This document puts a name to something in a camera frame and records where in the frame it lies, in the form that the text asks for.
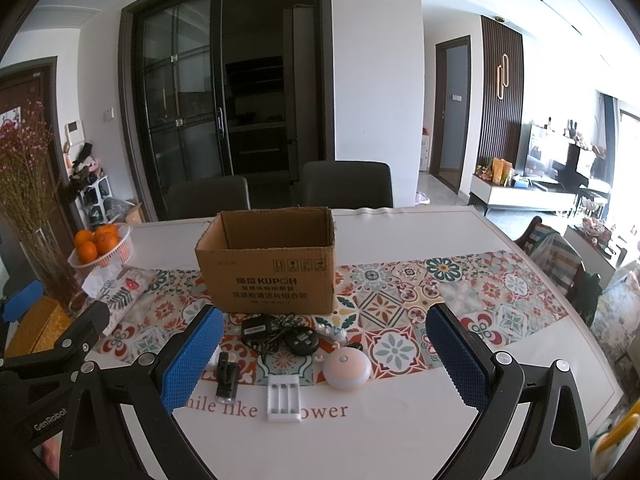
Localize white battery charger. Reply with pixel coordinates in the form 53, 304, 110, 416
267, 375, 302, 422

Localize black power adapter with cable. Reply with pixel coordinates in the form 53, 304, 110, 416
240, 314, 300, 356

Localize white basket of oranges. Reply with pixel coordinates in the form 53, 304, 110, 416
67, 223, 134, 271

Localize brown cardboard box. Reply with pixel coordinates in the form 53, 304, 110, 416
195, 207, 335, 315

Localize striped side chair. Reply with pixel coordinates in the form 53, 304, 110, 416
515, 216, 602, 327

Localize left dark dining chair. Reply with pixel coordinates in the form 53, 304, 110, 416
167, 176, 250, 220

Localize dried flowers in vase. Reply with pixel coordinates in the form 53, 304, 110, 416
1, 101, 78, 308

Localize white shoe rack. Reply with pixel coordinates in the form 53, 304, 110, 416
78, 172, 113, 228

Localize black small flashlight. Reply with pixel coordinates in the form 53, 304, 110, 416
216, 351, 240, 404

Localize dark glass cabinet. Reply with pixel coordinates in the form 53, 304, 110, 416
118, 0, 335, 220

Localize right dark dining chair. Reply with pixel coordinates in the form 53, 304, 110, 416
299, 160, 394, 209

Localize yellow woven box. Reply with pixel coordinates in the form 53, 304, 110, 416
6, 296, 72, 358

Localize white tv console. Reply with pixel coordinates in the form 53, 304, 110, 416
468, 176, 576, 214

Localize dark dining chair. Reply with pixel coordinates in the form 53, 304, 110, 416
167, 176, 250, 220
299, 160, 394, 209

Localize floral fabric tissue cover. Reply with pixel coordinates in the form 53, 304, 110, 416
81, 263, 155, 336

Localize small cardboard box on floor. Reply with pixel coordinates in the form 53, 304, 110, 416
125, 204, 145, 226

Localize pink round deer lamp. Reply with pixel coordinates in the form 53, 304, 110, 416
322, 347, 372, 390

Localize round black cable hub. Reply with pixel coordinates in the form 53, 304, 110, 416
283, 325, 320, 356

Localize small white figurine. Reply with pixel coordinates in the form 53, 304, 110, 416
314, 318, 347, 344

